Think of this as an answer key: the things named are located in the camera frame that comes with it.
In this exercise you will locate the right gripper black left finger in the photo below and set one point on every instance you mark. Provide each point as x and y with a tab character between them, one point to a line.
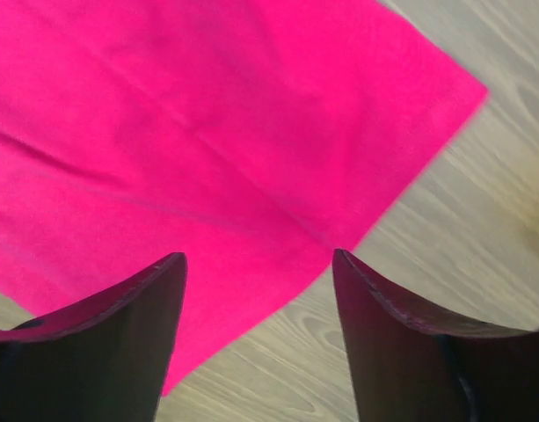
104	358

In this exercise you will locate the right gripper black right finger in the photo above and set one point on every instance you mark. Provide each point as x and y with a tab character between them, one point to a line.
413	360

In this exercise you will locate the pink t shirt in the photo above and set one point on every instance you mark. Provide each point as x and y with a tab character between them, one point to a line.
256	137

